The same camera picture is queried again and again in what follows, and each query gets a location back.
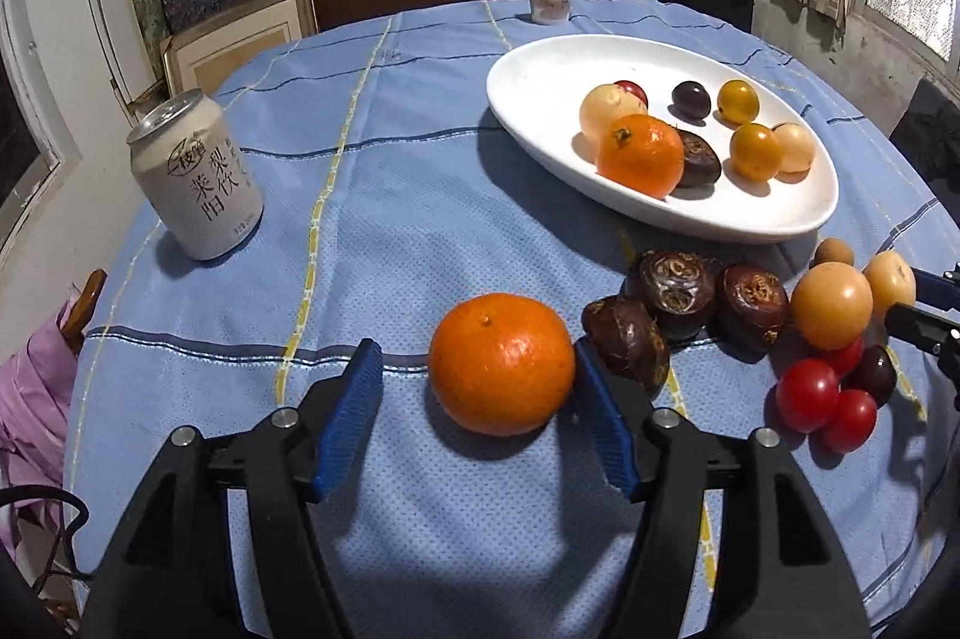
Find white drink can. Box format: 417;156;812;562
125;88;265;262

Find dark purple plum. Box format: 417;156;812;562
670;81;712;121

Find pink cloth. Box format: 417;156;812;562
0;298;98;557

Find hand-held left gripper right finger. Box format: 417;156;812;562
574;339;875;639

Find blue striped tablecloth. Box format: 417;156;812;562
64;0;960;639

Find small tan longan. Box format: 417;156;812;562
812;238;854;271

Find dark purple tomato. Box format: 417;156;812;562
847;345;899;407

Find cream striped pepino melon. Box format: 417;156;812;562
771;121;816;173
580;84;647;145

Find smooth yellow pepino melon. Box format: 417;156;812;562
862;250;917;321
790;262;875;351

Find orange mandarin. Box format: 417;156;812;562
427;292;577;437
596;114;685;199

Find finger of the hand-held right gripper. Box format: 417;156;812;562
911;264;960;310
885;303;960;359

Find white plate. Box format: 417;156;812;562
486;34;839;245

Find yellow tomato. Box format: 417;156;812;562
729;123;782;182
716;79;761;125

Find framed beige panel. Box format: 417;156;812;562
161;0;316;96

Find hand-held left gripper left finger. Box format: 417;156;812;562
79;337;385;639

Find wooden chair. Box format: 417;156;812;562
60;268;108;355

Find black chair with clothing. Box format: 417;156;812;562
889;76;960;197

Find black cable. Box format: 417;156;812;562
0;487;95;584

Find grey framed window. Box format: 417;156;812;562
0;0;76;265

